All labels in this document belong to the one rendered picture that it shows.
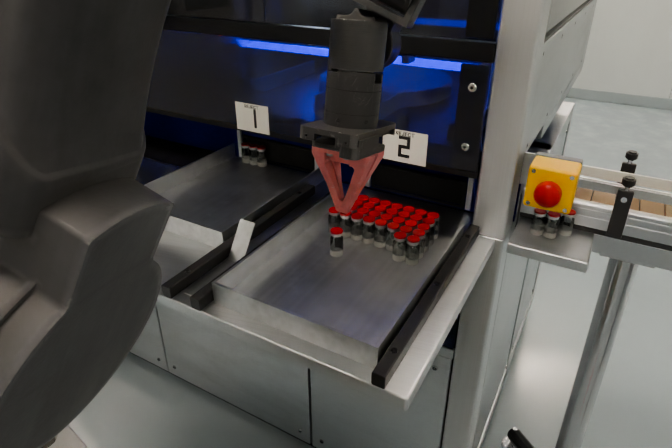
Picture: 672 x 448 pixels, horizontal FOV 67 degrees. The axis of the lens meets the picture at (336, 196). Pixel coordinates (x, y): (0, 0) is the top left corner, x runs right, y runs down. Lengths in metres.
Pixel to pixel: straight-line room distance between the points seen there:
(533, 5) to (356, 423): 1.04
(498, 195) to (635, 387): 1.31
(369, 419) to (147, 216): 1.22
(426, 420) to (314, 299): 0.60
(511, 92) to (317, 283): 0.42
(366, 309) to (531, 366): 1.34
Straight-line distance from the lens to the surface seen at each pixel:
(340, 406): 1.39
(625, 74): 5.50
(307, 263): 0.82
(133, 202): 0.16
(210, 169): 1.19
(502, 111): 0.85
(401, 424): 1.32
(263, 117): 1.06
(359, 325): 0.71
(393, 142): 0.92
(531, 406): 1.89
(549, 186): 0.84
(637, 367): 2.18
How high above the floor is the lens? 1.34
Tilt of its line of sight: 26 degrees down
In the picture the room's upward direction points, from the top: straight up
